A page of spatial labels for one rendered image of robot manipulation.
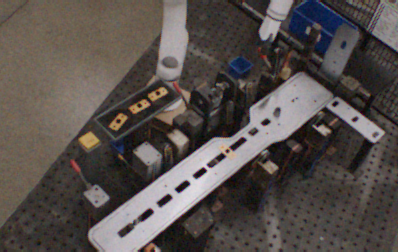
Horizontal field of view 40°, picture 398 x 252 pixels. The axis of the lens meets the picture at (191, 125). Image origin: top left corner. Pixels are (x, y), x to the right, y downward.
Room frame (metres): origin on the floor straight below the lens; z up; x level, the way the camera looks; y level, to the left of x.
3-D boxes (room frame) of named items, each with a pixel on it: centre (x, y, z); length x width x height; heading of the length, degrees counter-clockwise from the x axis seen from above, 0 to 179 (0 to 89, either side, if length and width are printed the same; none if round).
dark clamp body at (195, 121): (1.52, 0.00, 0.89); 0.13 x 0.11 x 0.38; 53
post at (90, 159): (1.24, 0.39, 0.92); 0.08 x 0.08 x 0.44; 53
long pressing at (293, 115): (1.40, -0.17, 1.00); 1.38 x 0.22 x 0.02; 143
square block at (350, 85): (1.94, -0.73, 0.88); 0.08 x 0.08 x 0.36; 53
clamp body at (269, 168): (1.37, -0.35, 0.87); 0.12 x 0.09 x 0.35; 53
